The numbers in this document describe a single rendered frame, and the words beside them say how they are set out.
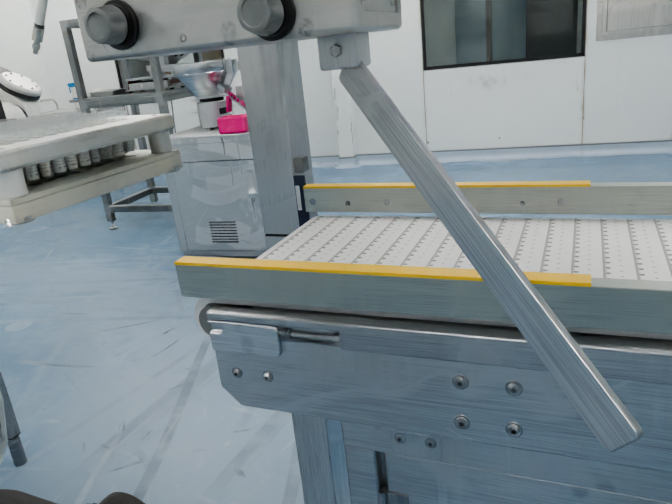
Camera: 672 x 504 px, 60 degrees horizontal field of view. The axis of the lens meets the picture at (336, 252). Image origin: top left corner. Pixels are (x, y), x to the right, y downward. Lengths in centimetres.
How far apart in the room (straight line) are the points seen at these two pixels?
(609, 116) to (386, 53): 206
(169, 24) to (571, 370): 34
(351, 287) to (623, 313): 19
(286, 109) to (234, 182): 252
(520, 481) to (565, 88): 521
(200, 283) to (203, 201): 288
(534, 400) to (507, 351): 5
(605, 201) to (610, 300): 27
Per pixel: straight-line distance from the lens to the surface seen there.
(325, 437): 95
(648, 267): 56
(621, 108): 575
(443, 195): 37
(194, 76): 347
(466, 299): 44
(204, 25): 43
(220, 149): 328
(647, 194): 69
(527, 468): 57
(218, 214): 339
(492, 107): 570
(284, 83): 77
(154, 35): 46
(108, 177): 71
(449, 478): 60
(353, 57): 42
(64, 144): 67
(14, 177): 64
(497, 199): 69
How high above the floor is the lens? 114
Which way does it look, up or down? 19 degrees down
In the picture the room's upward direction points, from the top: 6 degrees counter-clockwise
